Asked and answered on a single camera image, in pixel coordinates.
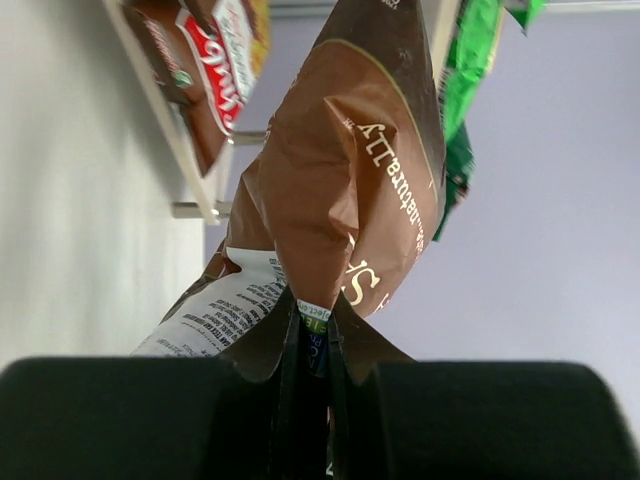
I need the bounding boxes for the brown Chuba chips bag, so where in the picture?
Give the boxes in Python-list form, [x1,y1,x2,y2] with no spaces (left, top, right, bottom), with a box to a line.
[121,0,271,177]

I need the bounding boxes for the brown Kettle sea salt bag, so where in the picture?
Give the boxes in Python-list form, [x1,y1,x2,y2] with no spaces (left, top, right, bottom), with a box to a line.
[136,1,445,376]

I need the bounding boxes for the dark green Real chips bag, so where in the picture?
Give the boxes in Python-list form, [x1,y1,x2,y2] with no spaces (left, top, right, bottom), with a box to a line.
[433,122,475,241]

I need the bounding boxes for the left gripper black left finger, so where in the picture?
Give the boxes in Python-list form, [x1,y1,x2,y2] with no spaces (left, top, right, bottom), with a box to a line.
[1,292,298,479]

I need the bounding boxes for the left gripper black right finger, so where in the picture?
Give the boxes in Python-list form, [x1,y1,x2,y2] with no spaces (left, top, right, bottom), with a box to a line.
[329,298,639,479]

